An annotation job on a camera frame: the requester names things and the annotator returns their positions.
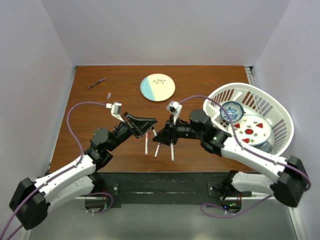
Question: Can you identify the white plastic dish basket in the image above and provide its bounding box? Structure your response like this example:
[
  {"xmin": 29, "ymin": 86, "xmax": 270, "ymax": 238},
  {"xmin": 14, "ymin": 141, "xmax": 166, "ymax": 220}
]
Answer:
[{"xmin": 203, "ymin": 82, "xmax": 294, "ymax": 156}]

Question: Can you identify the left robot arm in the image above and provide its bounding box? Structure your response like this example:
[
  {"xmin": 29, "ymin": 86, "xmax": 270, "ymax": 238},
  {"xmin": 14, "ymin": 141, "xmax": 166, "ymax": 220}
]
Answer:
[{"xmin": 9, "ymin": 112, "xmax": 157, "ymax": 230}]

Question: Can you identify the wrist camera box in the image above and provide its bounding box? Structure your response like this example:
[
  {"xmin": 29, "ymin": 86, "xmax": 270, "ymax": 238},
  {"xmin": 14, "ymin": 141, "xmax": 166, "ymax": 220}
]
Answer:
[
  {"xmin": 110, "ymin": 102, "xmax": 123, "ymax": 121},
  {"xmin": 166, "ymin": 100, "xmax": 183, "ymax": 125}
]

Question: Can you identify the white pen red tip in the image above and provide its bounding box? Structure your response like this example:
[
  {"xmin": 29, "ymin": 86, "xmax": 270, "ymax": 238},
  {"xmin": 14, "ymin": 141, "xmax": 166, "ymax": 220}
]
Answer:
[{"xmin": 154, "ymin": 143, "xmax": 161, "ymax": 158}]

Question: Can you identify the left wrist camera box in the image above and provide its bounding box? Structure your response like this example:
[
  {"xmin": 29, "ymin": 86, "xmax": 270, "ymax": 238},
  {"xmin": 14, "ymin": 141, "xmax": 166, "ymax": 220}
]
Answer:
[{"xmin": 110, "ymin": 102, "xmax": 123, "ymax": 121}]

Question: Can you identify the white pen pink tip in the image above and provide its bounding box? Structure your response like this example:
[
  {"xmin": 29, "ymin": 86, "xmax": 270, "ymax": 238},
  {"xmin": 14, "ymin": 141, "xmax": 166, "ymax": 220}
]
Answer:
[{"xmin": 144, "ymin": 132, "xmax": 149, "ymax": 156}]

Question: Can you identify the cream and teal plate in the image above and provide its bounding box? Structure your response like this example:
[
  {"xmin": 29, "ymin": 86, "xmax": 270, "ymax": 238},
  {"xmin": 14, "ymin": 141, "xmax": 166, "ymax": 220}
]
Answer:
[{"xmin": 140, "ymin": 73, "xmax": 176, "ymax": 102}]

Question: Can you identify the grey cup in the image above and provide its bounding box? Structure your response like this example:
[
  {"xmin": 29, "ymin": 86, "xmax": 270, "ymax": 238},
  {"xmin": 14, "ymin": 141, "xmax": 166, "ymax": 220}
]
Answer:
[{"xmin": 257, "ymin": 141, "xmax": 273, "ymax": 153}]

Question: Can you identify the white pen black tip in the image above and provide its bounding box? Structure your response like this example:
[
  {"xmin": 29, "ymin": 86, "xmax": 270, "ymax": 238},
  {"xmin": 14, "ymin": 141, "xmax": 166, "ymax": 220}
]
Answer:
[{"xmin": 151, "ymin": 127, "xmax": 157, "ymax": 136}]

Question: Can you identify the purple pen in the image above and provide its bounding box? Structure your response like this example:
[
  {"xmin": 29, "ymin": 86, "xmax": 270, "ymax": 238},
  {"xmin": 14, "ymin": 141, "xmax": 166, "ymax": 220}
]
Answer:
[{"xmin": 87, "ymin": 78, "xmax": 106, "ymax": 90}]

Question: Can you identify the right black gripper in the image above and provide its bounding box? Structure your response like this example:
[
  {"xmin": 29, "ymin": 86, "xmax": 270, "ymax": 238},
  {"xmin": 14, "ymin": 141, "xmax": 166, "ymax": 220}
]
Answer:
[{"xmin": 153, "ymin": 114, "xmax": 204, "ymax": 146}]

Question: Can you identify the white pen green tip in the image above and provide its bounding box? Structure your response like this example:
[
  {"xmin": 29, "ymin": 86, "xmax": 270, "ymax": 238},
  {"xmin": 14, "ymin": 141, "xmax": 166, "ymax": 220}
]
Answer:
[{"xmin": 170, "ymin": 143, "xmax": 175, "ymax": 162}]

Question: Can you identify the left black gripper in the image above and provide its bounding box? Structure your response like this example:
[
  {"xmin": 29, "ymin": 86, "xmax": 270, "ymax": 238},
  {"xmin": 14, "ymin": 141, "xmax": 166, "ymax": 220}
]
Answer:
[{"xmin": 106, "ymin": 112, "xmax": 157, "ymax": 152}]

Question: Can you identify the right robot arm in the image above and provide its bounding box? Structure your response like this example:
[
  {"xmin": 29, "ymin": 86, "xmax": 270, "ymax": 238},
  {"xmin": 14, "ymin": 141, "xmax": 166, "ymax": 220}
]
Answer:
[{"xmin": 152, "ymin": 109, "xmax": 311, "ymax": 208}]

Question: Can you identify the watermelon pattern plate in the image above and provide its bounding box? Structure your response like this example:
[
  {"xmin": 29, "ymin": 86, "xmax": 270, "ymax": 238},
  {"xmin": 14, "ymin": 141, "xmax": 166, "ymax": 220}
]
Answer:
[{"xmin": 233, "ymin": 114, "xmax": 273, "ymax": 147}]

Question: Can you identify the blue patterned bowl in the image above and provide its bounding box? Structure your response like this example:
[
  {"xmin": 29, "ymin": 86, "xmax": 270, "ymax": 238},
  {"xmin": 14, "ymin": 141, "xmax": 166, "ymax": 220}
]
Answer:
[{"xmin": 220, "ymin": 101, "xmax": 245, "ymax": 122}]

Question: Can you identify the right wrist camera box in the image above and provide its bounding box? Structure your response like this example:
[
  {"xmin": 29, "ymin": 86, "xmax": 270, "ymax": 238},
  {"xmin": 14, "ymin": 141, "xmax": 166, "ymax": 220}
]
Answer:
[{"xmin": 166, "ymin": 100, "xmax": 183, "ymax": 125}]

